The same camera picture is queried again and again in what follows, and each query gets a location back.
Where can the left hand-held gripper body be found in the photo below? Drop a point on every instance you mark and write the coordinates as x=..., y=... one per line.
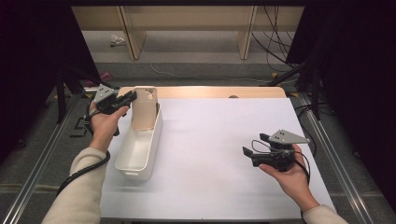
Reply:
x=106, y=99

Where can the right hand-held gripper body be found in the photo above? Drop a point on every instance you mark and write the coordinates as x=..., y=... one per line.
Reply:
x=280, y=155

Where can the white plastic storage bin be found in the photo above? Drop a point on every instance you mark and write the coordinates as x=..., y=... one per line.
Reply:
x=138, y=152

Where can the person's left hand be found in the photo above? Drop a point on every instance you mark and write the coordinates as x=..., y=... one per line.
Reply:
x=104, y=127

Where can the person's right hand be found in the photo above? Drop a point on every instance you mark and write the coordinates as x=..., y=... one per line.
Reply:
x=295, y=183

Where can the purple packet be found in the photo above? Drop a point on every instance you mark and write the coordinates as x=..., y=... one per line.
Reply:
x=106, y=76

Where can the white table sheet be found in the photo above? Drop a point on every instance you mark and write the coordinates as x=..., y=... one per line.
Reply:
x=211, y=155

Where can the black metal stand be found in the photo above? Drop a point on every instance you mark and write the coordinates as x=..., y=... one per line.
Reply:
x=314, y=90
x=62, y=93

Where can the white paper litter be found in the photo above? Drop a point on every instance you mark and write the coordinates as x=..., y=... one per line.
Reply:
x=117, y=40

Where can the yellow tape piece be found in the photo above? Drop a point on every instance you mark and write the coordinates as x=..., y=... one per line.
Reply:
x=274, y=75

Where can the black curtain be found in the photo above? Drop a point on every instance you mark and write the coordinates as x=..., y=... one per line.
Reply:
x=31, y=62
x=358, y=77

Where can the aluminium floor rail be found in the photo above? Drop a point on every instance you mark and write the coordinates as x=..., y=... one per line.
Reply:
x=34, y=174
x=339, y=165

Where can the wooden shelf frame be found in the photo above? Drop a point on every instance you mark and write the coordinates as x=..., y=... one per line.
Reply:
x=186, y=17

